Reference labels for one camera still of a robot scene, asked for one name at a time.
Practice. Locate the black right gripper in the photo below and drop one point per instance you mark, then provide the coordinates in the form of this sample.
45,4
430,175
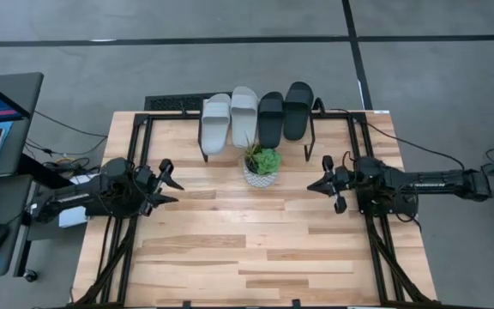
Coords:
343,182

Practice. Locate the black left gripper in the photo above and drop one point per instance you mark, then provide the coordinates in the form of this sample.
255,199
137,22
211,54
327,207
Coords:
150,184

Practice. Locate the light grey rubber slide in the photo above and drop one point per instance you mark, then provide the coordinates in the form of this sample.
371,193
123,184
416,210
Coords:
215,129
244,116

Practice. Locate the black rubber slide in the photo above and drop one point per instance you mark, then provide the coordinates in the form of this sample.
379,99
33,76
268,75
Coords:
297,111
270,122

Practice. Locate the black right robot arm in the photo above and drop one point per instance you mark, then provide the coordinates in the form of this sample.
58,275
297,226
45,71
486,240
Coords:
427,184

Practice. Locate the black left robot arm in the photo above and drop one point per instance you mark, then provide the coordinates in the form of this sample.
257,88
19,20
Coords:
80,195

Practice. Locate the wooden shelf with black legs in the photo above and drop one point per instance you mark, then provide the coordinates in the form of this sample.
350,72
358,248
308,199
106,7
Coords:
308,134

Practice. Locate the succulent in triangle-patterned pot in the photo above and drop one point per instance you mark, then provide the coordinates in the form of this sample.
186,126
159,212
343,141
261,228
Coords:
260,178

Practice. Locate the black perforated floor mat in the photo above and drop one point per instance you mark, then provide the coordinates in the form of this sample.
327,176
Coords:
165,103

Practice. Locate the white box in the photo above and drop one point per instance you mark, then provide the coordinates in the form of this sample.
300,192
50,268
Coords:
71,219

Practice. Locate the black desk beam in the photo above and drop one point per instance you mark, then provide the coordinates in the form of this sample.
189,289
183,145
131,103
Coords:
41,173

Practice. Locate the dark grey desk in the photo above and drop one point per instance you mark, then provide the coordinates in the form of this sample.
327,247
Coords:
11,201

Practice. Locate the black desk castor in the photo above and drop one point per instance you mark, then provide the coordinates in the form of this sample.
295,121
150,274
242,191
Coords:
30,275

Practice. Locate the black aluminium table frame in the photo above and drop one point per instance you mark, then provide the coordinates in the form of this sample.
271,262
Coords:
165,116

